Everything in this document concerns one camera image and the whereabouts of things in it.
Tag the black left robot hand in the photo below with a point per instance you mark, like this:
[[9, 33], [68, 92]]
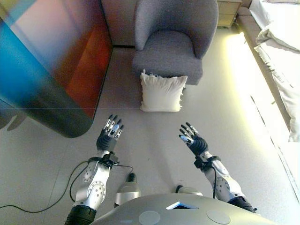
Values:
[[106, 140]]

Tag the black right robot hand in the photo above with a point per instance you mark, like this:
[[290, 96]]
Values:
[[198, 144]]

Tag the white fringed cushion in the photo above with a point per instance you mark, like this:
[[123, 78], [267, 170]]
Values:
[[161, 93]]

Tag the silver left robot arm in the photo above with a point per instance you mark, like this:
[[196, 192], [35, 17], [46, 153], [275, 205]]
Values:
[[96, 185]]

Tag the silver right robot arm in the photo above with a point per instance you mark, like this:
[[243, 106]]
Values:
[[222, 185]]

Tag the silver right robot leg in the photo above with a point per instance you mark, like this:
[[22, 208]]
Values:
[[189, 190]]

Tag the silver robot leg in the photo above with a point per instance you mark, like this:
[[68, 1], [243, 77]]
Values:
[[127, 192], [189, 190]]

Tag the silver left robot leg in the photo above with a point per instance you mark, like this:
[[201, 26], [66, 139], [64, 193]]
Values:
[[127, 192]]

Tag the grey robot torso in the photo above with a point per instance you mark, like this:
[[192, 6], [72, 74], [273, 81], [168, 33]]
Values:
[[178, 215]]

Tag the dark glossy cabinet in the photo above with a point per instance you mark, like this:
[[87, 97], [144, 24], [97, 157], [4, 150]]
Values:
[[47, 70]]

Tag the grey fabric armchair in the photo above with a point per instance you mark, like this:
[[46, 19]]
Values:
[[168, 51]]

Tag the cream fringed blanket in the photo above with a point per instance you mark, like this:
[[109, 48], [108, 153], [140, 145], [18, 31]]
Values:
[[288, 93]]

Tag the white bed with linen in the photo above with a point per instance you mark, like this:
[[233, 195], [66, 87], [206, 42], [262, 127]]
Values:
[[248, 25]]

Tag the beige wooden nightstand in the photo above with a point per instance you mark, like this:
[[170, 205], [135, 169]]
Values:
[[226, 14]]

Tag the white bed mattress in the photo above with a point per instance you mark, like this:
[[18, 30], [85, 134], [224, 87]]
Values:
[[281, 14]]

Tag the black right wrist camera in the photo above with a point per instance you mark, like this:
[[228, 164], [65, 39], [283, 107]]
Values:
[[199, 162]]

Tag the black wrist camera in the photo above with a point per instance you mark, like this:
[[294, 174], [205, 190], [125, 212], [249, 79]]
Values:
[[112, 159], [199, 162]]

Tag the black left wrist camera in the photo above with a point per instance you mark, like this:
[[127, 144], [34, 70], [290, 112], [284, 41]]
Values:
[[112, 159]]

